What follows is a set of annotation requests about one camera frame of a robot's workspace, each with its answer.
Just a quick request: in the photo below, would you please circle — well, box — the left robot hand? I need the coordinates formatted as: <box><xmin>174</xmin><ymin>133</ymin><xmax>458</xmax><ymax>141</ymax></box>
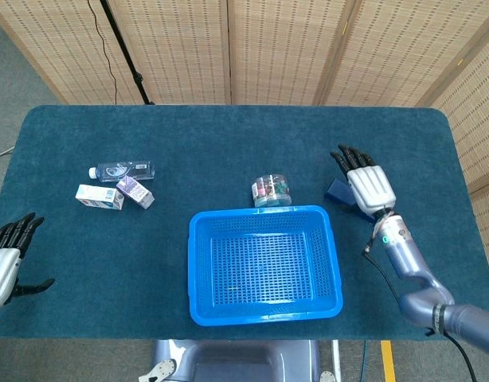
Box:
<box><xmin>0</xmin><ymin>212</ymin><xmax>56</xmax><ymax>311</ymax></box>

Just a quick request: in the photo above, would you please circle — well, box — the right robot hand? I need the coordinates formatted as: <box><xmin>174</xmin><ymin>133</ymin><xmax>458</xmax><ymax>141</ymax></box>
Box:
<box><xmin>330</xmin><ymin>143</ymin><xmax>397</xmax><ymax>219</ymax></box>

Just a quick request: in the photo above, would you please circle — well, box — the dark blue rectangular box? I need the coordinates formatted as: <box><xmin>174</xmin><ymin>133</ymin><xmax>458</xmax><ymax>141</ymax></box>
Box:
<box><xmin>324</xmin><ymin>177</ymin><xmax>379</xmax><ymax>226</ymax></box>

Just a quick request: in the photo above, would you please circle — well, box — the clear jar of binder clips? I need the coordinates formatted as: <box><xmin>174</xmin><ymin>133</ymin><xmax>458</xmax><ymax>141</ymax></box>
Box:
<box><xmin>251</xmin><ymin>171</ymin><xmax>293</xmax><ymax>208</ymax></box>

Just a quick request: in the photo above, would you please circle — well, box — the white blue milk carton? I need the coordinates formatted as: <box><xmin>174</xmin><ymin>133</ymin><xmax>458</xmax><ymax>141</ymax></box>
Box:
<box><xmin>75</xmin><ymin>184</ymin><xmax>126</xmax><ymax>211</ymax></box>

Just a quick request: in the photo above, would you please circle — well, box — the clear water bottle white cap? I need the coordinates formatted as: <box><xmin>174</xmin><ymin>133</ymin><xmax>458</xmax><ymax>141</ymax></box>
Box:
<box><xmin>88</xmin><ymin>160</ymin><xmax>156</xmax><ymax>183</ymax></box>

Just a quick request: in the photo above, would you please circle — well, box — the purple NFC juice carton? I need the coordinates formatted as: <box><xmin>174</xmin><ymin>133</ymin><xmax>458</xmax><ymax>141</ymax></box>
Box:
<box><xmin>115</xmin><ymin>175</ymin><xmax>155</xmax><ymax>210</ymax></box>

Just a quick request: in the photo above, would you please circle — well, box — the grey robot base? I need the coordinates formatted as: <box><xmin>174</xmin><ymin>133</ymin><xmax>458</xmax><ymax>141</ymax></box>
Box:
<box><xmin>139</xmin><ymin>339</ymin><xmax>341</xmax><ymax>382</ymax></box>

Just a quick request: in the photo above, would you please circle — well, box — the blue plastic perforated basket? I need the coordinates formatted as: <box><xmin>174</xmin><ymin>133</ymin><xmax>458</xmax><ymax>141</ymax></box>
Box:
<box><xmin>187</xmin><ymin>205</ymin><xmax>344</xmax><ymax>327</ymax></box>

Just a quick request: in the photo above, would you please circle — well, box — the teal table cloth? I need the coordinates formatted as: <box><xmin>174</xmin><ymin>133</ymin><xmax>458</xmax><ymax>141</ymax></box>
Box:
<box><xmin>0</xmin><ymin>104</ymin><xmax>479</xmax><ymax>342</ymax></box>

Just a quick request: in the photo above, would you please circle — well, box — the white narrow bar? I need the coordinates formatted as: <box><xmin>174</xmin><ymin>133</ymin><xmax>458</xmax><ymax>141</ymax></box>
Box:
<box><xmin>331</xmin><ymin>340</ymin><xmax>342</xmax><ymax>382</ymax></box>

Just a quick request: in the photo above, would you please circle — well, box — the yellow floor tape strip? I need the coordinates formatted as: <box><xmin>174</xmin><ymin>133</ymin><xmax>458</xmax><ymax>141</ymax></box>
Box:
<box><xmin>380</xmin><ymin>340</ymin><xmax>397</xmax><ymax>382</ymax></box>

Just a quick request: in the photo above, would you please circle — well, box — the black stand pole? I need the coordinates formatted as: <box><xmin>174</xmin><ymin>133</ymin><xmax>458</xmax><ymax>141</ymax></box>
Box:
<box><xmin>100</xmin><ymin>0</ymin><xmax>155</xmax><ymax>106</ymax></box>

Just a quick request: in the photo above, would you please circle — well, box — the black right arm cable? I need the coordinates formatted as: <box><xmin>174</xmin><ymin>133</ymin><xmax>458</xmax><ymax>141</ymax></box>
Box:
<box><xmin>362</xmin><ymin>238</ymin><xmax>480</xmax><ymax>382</ymax></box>

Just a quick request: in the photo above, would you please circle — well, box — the blue floor cable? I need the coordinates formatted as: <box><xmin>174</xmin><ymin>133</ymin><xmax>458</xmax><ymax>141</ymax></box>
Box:
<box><xmin>359</xmin><ymin>340</ymin><xmax>369</xmax><ymax>382</ymax></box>

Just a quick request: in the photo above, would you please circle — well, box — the thin black hanging cable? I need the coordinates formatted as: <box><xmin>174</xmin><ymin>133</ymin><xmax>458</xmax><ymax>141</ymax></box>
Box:
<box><xmin>87</xmin><ymin>0</ymin><xmax>119</xmax><ymax>105</ymax></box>

